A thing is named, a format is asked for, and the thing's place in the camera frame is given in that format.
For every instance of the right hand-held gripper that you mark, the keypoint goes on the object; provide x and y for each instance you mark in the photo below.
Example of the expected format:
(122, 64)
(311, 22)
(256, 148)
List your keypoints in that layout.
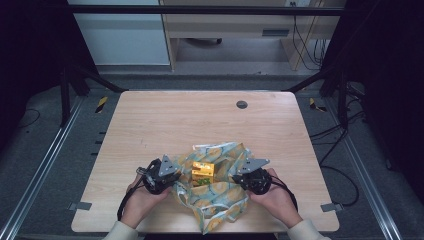
(255, 181)

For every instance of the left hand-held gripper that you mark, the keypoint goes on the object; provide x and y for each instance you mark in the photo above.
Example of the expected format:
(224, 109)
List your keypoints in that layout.
(160, 178)

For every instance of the yellow carton box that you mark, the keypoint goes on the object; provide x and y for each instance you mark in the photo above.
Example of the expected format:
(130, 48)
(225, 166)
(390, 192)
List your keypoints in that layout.
(203, 170)

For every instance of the fruit print cloth bag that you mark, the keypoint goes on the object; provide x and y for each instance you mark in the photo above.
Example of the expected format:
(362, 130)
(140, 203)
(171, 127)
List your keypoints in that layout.
(213, 200)

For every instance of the person's right hand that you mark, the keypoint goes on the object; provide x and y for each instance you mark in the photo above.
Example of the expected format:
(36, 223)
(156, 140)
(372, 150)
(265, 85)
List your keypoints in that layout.
(278, 200)

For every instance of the person's left hand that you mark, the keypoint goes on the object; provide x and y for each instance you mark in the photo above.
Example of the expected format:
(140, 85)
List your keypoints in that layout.
(141, 203)

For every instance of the yellow black hazard tape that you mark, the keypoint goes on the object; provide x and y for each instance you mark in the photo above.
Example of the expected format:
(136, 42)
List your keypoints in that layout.
(313, 104)
(101, 104)

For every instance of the white cabinet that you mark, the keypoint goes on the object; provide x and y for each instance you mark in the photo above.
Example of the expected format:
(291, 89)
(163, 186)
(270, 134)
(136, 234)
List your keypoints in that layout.
(123, 40)

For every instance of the grey table edge bracket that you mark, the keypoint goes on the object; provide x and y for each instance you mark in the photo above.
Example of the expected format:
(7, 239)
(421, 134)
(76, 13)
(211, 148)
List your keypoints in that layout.
(331, 207)
(80, 206)

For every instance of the aluminium floor rail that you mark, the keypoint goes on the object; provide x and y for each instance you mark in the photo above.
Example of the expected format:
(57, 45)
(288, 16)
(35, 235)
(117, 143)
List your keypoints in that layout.
(40, 173)
(370, 186)

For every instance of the black metal frame stand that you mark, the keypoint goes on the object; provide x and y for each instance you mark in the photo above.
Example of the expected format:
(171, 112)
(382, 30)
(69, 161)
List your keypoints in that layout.
(65, 96)
(342, 100)

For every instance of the black metal frame crossbar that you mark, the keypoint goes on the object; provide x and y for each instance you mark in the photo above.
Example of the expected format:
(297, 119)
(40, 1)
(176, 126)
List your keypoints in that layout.
(200, 10)

